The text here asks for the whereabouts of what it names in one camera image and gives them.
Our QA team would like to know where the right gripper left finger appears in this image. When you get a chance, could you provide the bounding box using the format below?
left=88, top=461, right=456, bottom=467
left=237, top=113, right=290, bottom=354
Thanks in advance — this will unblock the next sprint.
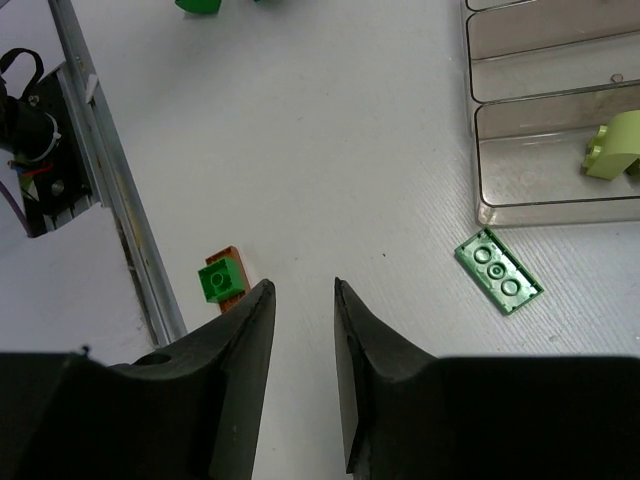
left=1, top=280, right=276, bottom=479

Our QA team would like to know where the clear left bin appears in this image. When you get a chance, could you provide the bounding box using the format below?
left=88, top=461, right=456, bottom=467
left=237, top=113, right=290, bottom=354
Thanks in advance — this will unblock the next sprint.
left=462, top=0, right=529, bottom=12

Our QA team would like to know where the brown lego plate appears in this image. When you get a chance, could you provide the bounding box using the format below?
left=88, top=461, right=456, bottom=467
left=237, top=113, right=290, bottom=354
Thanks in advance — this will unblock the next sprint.
left=198, top=246, right=250, bottom=313

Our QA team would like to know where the green two-by-three lego brick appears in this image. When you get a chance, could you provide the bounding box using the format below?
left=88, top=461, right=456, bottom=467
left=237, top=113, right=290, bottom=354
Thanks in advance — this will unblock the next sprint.
left=174, top=0, right=222, bottom=15

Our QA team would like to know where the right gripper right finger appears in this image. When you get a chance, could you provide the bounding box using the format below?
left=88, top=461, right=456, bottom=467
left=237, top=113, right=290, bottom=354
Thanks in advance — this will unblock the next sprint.
left=334, top=280, right=639, bottom=479

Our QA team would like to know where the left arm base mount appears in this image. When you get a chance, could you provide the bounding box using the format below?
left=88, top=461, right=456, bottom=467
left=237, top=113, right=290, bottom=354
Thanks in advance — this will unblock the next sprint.
left=1, top=48, right=94, bottom=238

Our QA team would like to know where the clear right bin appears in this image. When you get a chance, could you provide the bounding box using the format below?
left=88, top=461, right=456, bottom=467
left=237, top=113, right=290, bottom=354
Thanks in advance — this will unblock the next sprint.
left=472, top=81, right=639, bottom=227

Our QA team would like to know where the lime sloped lego brick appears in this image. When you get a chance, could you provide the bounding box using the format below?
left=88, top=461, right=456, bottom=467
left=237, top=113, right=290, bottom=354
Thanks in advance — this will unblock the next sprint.
left=582, top=110, right=639, bottom=181

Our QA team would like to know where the green flat lego plate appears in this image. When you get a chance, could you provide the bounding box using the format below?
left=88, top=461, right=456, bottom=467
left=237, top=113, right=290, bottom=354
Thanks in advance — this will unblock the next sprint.
left=454, top=228, right=544, bottom=316

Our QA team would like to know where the small green lego cube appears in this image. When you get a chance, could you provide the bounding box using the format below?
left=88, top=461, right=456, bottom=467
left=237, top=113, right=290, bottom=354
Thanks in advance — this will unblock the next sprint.
left=198, top=257, right=244, bottom=304

